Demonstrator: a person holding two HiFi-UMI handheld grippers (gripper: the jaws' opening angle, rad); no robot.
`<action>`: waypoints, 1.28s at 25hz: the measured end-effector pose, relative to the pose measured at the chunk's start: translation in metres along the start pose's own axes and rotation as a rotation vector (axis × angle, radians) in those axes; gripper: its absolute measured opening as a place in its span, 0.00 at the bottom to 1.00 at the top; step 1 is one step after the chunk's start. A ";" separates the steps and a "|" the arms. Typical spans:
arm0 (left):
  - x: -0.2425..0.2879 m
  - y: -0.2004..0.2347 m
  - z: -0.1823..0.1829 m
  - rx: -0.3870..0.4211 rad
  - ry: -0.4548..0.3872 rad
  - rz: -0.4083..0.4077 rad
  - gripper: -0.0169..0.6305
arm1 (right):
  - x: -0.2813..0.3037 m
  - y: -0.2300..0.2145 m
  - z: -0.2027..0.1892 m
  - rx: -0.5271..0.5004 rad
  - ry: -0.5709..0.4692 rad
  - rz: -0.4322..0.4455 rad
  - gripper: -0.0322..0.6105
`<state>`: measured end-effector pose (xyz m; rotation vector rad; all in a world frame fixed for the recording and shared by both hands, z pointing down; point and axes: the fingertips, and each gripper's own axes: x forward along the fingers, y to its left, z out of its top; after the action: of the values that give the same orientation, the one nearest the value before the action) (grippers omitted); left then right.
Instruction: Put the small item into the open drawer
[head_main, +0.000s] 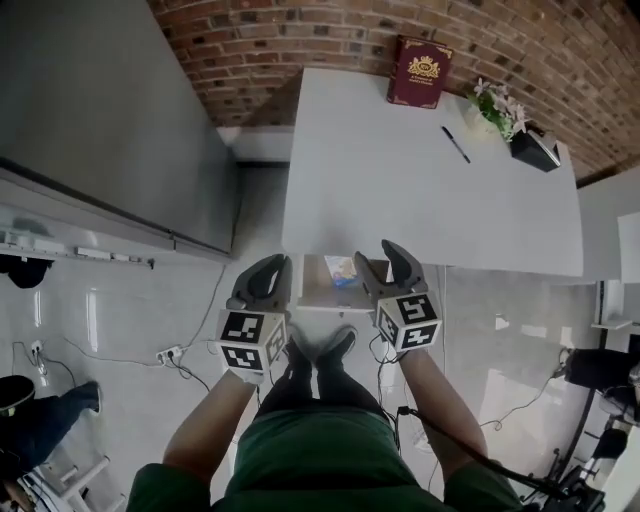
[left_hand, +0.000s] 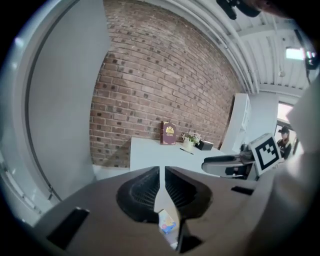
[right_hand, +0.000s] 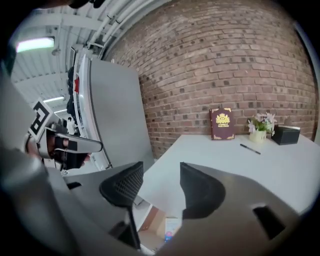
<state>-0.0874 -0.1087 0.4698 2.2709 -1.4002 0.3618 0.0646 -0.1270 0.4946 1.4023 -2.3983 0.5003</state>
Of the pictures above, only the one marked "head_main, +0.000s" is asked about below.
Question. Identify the dark red hardcover book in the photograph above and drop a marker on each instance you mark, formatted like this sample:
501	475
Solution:
420	72

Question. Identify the person's right shoe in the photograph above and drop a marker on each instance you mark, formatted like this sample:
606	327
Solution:
337	342

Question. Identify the white flowers in pot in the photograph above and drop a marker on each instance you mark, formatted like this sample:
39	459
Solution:
497	112

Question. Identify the person's right forearm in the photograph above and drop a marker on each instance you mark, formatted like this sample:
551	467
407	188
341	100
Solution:
445	410

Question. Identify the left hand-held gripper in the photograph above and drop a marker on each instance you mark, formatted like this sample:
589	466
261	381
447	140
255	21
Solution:
250	340

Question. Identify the black bag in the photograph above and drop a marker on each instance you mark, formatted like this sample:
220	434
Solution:
25	270

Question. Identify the black tissue box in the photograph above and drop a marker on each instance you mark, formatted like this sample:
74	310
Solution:
535	152

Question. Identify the person's left forearm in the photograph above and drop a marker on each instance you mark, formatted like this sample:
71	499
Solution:
205	430

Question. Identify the black pen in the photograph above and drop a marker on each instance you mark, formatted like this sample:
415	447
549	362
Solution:
456	145

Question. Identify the small white cardboard box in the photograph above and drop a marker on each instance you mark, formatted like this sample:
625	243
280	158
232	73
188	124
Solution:
341	272

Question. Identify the white wooden drawer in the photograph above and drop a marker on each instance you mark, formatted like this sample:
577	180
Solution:
315	290

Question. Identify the person's black trousers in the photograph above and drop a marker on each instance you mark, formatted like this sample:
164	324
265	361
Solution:
340	385

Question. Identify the person's left shoe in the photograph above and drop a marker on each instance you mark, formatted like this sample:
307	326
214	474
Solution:
299	345

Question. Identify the white power strip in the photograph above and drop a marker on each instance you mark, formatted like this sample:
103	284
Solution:
37	347
170	354

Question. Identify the person's green shirt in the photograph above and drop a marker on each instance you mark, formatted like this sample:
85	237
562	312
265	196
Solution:
320	465

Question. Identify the person's shoe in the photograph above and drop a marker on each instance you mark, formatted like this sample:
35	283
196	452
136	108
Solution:
299	345
337	342

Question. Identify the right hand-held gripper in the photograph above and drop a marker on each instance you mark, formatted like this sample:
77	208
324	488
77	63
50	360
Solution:
410	320

